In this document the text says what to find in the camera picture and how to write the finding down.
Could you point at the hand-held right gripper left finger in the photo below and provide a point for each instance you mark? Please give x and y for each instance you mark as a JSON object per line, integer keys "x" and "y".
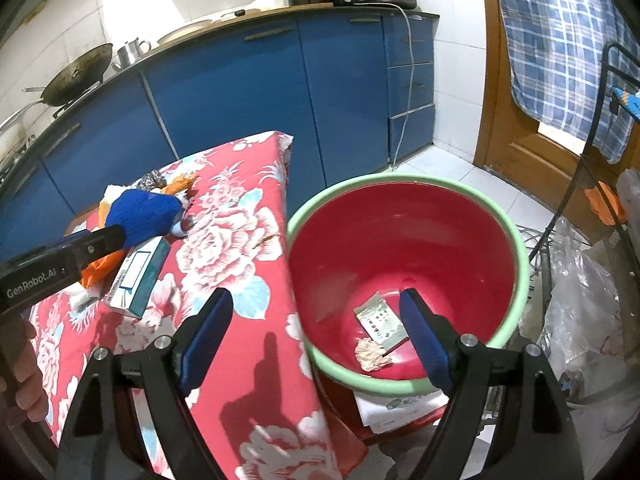
{"x": 207, "y": 345}

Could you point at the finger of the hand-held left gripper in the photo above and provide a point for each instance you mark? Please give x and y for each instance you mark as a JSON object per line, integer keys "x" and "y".
{"x": 97, "y": 246}

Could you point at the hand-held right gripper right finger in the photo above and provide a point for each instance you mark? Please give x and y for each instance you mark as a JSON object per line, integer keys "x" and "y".
{"x": 425, "y": 345}

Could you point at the white tissue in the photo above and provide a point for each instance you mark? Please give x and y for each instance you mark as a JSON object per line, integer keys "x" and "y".
{"x": 112, "y": 195}

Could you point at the blue knit cloth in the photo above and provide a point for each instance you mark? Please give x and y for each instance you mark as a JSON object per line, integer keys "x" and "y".
{"x": 145, "y": 215}

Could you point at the red basin with green rim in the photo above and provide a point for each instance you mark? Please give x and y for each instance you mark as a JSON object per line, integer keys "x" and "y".
{"x": 400, "y": 240}

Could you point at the person's left hand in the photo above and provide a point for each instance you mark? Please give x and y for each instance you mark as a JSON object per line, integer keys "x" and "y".
{"x": 22, "y": 375}

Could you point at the orange crumpled wrapper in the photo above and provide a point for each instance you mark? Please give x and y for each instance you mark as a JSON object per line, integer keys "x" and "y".
{"x": 99, "y": 267}

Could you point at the silver foil packet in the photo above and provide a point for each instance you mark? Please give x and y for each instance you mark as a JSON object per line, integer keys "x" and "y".
{"x": 380, "y": 322}

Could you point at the white and teal carton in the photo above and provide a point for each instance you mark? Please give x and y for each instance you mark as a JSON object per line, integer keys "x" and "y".
{"x": 137, "y": 280}

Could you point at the pinkish crumpled tissue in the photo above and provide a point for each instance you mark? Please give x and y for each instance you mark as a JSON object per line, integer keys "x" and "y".
{"x": 370, "y": 353}

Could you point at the white printed paper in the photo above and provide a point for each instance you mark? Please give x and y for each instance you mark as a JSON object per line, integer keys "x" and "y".
{"x": 400, "y": 410}

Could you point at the steel wool scourer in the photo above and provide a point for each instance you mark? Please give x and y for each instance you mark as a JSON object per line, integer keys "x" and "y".
{"x": 152, "y": 180}

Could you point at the red floral tablecloth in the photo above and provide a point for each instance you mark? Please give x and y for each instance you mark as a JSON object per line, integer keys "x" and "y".
{"x": 225, "y": 240}

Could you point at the clear plastic bags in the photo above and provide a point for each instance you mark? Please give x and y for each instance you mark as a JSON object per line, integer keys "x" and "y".
{"x": 580, "y": 300}

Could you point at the dark wok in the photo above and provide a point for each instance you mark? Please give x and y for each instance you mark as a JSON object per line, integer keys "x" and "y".
{"x": 75, "y": 72}

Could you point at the steel kettle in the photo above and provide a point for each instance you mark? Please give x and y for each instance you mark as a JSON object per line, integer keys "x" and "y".
{"x": 127, "y": 52}

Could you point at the blue kitchen cabinets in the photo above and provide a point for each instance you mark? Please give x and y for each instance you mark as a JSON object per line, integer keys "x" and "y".
{"x": 225, "y": 85}

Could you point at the wooden door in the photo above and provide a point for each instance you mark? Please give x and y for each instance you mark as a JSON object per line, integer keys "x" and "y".
{"x": 520, "y": 150}

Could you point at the black metal rack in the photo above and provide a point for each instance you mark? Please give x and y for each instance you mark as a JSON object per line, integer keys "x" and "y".
{"x": 595, "y": 120}

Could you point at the blue plaid cloth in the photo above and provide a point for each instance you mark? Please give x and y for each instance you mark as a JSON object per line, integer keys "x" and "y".
{"x": 550, "y": 35}

